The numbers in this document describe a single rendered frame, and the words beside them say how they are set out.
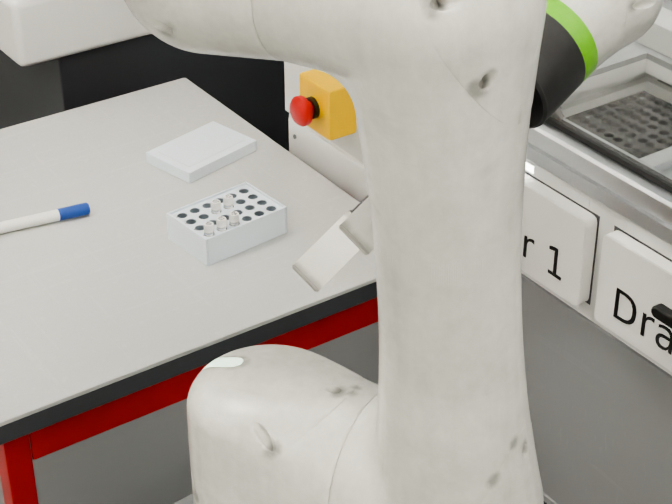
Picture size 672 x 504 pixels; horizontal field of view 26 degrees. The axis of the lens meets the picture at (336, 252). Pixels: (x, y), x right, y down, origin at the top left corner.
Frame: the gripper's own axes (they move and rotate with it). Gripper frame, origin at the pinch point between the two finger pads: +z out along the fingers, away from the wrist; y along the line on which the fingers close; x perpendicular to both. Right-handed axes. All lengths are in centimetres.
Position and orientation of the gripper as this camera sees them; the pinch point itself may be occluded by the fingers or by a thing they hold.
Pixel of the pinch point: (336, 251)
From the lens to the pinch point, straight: 113.5
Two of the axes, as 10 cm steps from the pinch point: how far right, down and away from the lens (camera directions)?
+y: 2.8, -2.3, -9.3
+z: -6.6, 6.6, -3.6
